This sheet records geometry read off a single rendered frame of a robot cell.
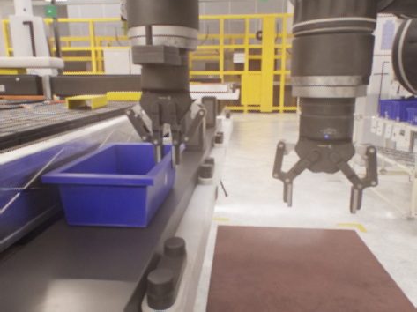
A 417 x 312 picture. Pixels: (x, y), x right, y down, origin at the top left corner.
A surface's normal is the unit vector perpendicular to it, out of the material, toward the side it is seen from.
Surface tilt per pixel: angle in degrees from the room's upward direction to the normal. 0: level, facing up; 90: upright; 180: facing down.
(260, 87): 90
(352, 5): 90
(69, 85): 90
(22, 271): 0
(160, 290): 90
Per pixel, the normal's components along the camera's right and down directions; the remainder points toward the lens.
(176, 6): 0.43, 0.18
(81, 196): -0.10, 0.29
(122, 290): 0.00, -0.98
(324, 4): -0.55, 0.17
